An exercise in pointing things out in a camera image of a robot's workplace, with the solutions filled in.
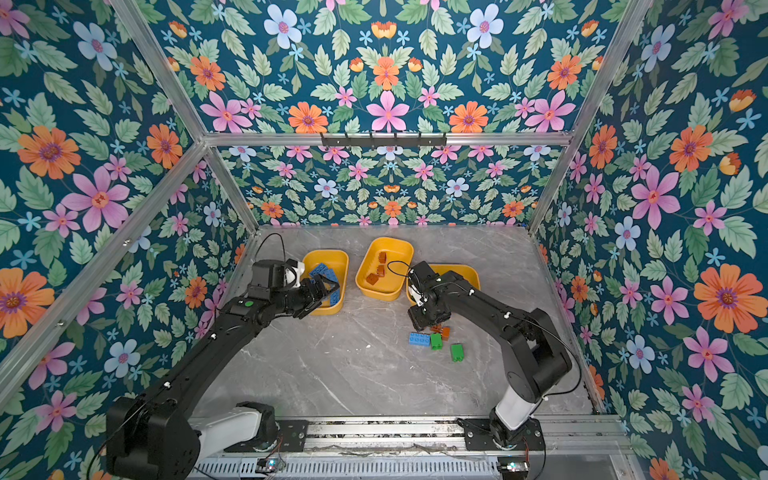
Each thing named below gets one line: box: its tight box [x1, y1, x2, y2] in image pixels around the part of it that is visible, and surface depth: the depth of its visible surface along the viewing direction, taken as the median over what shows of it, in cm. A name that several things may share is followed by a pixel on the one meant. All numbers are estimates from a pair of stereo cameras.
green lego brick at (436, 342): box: [431, 333, 443, 351], surface depth 90 cm
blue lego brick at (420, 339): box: [409, 333, 431, 347], surface depth 90 cm
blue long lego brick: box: [310, 263, 333, 281], surface depth 107 cm
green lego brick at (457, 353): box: [451, 344, 465, 363], surface depth 88 cm
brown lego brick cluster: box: [430, 324, 451, 341], surface depth 92 cm
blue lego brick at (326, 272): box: [318, 263, 338, 283], surface depth 107 cm
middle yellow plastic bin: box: [355, 237, 414, 302], surface depth 107 cm
